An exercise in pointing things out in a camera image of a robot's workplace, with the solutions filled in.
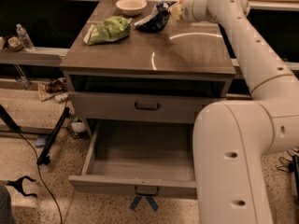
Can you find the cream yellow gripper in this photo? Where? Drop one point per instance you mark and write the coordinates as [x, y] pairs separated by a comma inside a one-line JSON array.
[[189, 12]]

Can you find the blue chip bag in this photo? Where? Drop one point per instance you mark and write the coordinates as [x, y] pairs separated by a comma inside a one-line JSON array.
[[156, 20]]

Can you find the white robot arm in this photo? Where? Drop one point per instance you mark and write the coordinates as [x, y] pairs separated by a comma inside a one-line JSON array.
[[230, 137]]

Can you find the white paper bowl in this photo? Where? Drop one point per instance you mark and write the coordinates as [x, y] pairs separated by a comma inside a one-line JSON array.
[[131, 7]]

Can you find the green chip bag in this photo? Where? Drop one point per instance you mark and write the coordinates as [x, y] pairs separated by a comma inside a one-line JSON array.
[[110, 30]]

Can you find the grey wooden cabinet table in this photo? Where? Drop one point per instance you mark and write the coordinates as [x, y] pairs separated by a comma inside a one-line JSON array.
[[183, 60]]

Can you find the closed upper grey drawer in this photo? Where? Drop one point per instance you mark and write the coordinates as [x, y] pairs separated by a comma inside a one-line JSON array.
[[138, 107]]

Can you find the snack wrappers on floor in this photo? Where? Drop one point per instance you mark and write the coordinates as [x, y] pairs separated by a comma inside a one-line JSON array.
[[51, 89]]

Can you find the open lower grey drawer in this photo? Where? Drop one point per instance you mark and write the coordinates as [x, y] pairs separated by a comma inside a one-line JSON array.
[[139, 158]]

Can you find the small white potted plant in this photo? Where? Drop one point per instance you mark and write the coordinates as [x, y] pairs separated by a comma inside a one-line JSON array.
[[78, 125]]

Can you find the clear plastic water bottle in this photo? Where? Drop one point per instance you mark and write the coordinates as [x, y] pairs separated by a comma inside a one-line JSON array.
[[24, 38]]

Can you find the round tray with cup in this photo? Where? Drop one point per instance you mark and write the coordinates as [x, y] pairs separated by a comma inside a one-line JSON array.
[[10, 44]]

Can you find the black tripod leg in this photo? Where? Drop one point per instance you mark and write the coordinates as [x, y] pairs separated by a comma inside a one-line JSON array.
[[44, 157]]

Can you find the black clamp tool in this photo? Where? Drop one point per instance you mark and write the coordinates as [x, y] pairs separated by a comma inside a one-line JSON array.
[[18, 185]]

